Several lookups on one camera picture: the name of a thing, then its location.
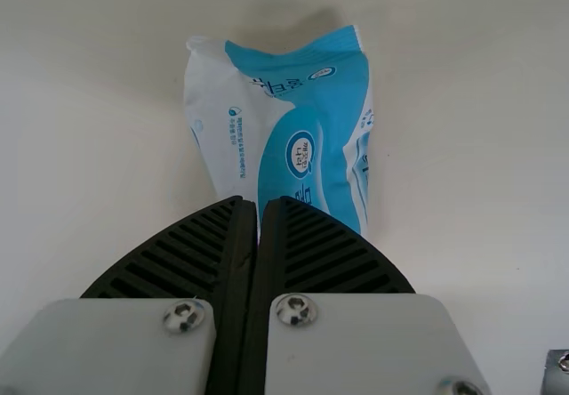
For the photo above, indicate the blue and white wet wipes pack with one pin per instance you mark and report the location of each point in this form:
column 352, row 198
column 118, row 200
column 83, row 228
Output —
column 275, row 146

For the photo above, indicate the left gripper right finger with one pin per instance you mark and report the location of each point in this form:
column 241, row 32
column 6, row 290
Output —
column 320, row 252

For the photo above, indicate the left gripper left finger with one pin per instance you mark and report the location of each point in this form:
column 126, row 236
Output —
column 169, row 252

